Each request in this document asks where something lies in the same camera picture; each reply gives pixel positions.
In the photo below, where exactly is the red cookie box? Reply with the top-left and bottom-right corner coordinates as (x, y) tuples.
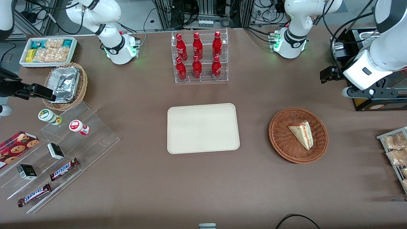
(0, 131), (40, 169)

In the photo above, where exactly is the black food warmer cabinet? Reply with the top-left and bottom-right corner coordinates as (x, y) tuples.
(330, 28), (407, 112)

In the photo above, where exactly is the snickers chocolate bar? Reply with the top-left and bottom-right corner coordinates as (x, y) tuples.
(50, 157), (80, 182)
(17, 183), (52, 208)

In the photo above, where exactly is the oval tan wicker basket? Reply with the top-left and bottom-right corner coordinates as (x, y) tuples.
(42, 62), (88, 111)

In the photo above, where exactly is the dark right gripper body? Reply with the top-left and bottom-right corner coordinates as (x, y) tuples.
(0, 68), (24, 98)

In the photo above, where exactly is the clear acrylic bottle rack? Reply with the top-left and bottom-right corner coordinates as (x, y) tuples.
(171, 28), (229, 84)

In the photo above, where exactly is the triangular sandwich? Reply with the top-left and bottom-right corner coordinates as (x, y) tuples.
(288, 121), (314, 150)

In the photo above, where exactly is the round brown wicker basket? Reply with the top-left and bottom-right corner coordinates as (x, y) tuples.
(269, 107), (329, 164)

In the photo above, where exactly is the small black box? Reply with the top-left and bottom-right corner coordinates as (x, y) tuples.
(47, 142), (65, 160)
(17, 164), (38, 180)

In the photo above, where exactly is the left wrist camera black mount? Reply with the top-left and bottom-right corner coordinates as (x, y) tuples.
(341, 87), (407, 99)

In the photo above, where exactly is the beige plastic tray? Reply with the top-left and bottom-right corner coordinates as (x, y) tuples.
(167, 103), (240, 155)

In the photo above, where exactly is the green lid yogurt bottle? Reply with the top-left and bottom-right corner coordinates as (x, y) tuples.
(38, 109), (63, 126)

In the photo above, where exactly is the silver foil container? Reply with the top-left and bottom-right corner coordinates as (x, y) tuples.
(47, 66), (80, 103)

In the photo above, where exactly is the clear acrylic stepped stand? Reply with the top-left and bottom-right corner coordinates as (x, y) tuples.
(0, 101), (121, 214)

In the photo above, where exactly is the grey wire rack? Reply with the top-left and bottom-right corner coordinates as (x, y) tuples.
(376, 126), (407, 195)

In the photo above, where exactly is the red lid yogurt bottle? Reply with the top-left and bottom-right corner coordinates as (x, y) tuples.
(69, 119), (90, 136)

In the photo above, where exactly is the clear bag of crackers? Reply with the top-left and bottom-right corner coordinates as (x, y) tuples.
(33, 48), (53, 63)
(44, 38), (64, 49)
(51, 46), (70, 63)

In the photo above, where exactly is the red cola bottle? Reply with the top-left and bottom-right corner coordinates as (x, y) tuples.
(192, 32), (204, 60)
(176, 57), (187, 81)
(212, 31), (223, 59)
(176, 33), (188, 61)
(192, 55), (203, 79)
(211, 56), (222, 80)

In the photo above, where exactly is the white rectangular snack bin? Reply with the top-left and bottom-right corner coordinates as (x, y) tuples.
(19, 37), (78, 68)

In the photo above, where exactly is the black floor cable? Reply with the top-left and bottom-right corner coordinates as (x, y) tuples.
(275, 214), (322, 229)

